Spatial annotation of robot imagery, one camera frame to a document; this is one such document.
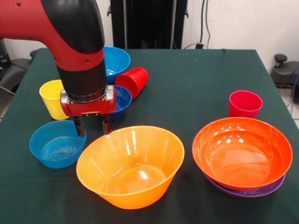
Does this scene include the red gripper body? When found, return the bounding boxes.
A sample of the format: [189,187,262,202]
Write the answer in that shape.
[60,84,117,117]

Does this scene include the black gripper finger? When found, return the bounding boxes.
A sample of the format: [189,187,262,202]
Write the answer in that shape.
[102,114,113,135]
[73,116,86,138]

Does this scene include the small dark blue bowl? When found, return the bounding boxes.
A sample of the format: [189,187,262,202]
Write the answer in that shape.
[107,85,133,121]

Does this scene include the large orange bowl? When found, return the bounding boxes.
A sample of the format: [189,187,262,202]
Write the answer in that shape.
[76,126,185,210]

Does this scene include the straight-walled teal blue bowl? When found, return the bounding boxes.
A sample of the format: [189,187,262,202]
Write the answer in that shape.
[29,120,87,169]

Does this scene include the yellow cup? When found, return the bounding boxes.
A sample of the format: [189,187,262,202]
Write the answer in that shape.
[39,79,70,120]

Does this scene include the red cup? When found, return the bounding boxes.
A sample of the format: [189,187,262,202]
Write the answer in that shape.
[114,67,150,100]

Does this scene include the large blue bowl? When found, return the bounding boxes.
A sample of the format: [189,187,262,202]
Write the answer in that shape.
[103,46,131,85]

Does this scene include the pink-red cup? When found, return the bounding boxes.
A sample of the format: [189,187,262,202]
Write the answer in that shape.
[228,90,263,119]

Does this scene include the shallow red-orange bowl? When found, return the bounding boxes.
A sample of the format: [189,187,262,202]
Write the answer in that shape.
[192,117,293,191]

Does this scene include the dark green tablecloth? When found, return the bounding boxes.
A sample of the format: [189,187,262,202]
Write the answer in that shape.
[0,48,299,224]

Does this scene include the black chair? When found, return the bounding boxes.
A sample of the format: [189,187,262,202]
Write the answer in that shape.
[0,58,31,94]

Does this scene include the shallow purple bowl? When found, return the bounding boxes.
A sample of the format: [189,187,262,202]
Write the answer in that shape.
[204,174,286,198]

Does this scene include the black base with knob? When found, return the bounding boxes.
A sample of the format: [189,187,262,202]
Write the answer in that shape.
[271,54,299,88]

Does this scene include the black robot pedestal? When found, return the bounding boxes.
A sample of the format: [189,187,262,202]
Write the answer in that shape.
[107,0,189,49]

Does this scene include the black hanging cable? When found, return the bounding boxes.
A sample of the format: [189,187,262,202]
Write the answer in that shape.
[200,0,212,47]

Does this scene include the blue cable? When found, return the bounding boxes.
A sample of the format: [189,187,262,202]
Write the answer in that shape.
[289,76,299,109]

